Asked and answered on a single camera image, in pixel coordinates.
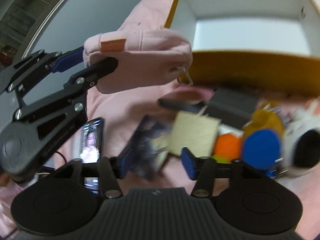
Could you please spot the brown plush with blue hat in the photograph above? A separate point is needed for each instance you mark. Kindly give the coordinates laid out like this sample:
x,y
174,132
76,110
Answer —
x,y
262,139

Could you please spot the dark grey box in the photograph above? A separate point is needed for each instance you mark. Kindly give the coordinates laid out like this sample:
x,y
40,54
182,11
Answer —
x,y
233,107

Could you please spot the gold square box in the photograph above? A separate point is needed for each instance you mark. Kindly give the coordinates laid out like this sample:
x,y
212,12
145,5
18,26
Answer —
x,y
196,132

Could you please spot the pink fabric pouch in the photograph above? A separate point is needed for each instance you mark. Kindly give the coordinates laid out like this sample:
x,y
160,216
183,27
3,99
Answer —
x,y
145,57

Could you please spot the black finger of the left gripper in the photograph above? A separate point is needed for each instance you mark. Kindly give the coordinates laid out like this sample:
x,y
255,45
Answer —
x,y
89,76

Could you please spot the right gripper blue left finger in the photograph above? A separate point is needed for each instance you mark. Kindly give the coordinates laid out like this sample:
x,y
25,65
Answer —
x,y
122,163

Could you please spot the pink bed duvet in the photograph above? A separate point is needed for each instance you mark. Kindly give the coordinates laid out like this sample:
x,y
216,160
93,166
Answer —
x,y
124,110

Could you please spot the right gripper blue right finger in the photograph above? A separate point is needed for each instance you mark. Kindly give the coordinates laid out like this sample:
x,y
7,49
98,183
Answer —
x,y
193,165

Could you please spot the orange cardboard storage box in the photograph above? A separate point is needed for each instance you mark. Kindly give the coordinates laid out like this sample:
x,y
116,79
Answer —
x,y
269,44

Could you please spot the dark photo card box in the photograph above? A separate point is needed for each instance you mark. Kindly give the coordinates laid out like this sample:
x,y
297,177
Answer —
x,y
149,143

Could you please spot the orange crochet ball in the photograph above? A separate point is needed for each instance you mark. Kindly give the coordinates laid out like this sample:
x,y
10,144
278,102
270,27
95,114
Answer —
x,y
227,147

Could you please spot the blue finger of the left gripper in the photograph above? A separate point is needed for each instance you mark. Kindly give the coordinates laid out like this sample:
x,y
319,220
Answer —
x,y
68,60

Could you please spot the white plush with black ear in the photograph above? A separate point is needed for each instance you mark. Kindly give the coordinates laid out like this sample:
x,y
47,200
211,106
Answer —
x,y
301,141

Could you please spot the black smartphone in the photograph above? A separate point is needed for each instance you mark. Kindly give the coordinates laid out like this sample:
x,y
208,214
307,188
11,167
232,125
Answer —
x,y
91,148

